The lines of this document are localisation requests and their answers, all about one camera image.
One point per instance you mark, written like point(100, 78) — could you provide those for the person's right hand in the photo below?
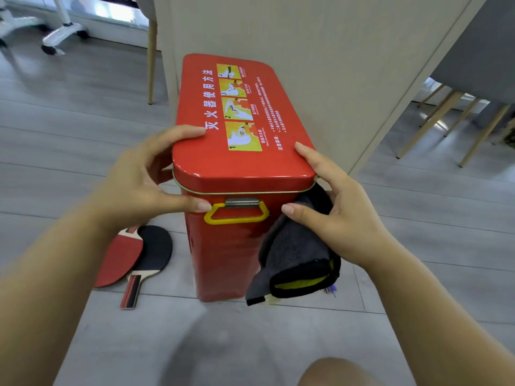
point(346, 221)

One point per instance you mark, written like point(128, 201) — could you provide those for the black table tennis paddle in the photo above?
point(155, 249)

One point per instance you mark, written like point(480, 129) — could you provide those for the person's left forearm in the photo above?
point(44, 301)

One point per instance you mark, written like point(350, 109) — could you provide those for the black patterned waste bin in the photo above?
point(511, 136)

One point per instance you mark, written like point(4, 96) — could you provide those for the person's right forearm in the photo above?
point(438, 325)

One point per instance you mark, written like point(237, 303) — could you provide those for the red fire extinguisher box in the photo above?
point(241, 164)

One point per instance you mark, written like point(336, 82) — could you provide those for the dark grey cleaning cloth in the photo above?
point(293, 253)

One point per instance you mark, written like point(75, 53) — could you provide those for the white folding table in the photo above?
point(64, 30)
point(16, 20)

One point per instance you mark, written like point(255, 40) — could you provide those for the person's left hand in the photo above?
point(137, 184)

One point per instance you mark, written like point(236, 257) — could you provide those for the person's right leg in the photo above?
point(338, 373)

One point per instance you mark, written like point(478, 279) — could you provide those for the grey chair with wooden legs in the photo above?
point(152, 48)
point(479, 64)

